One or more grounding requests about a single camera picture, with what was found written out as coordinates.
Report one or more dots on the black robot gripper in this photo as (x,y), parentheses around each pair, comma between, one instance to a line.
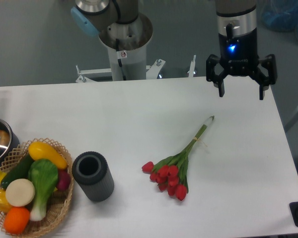
(239,57)

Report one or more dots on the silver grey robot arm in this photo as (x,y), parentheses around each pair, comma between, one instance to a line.
(103,13)

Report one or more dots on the blue plastic bag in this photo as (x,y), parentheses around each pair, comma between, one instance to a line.
(280,15)

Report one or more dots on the red tulip bouquet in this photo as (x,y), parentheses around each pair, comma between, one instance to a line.
(170,173)

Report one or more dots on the dark grey ribbed vase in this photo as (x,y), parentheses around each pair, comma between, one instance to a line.
(91,171)

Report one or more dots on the red radish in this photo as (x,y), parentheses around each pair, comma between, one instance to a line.
(64,180)

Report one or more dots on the yellow squash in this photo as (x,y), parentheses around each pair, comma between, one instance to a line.
(40,150)

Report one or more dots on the green bok choy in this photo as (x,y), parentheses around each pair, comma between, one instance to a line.
(44,176)

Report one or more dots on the woven wicker basket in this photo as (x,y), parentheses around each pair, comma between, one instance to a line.
(58,204)

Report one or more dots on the dark green cucumber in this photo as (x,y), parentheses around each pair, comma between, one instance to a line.
(20,171)

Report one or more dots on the cream round bun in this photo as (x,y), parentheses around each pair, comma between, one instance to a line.
(20,192)

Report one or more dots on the orange fruit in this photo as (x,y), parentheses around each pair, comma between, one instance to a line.
(16,220)

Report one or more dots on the yellow bell pepper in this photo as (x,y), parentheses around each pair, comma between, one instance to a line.
(5,206)

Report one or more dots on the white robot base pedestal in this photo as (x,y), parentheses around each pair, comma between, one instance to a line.
(126,46)

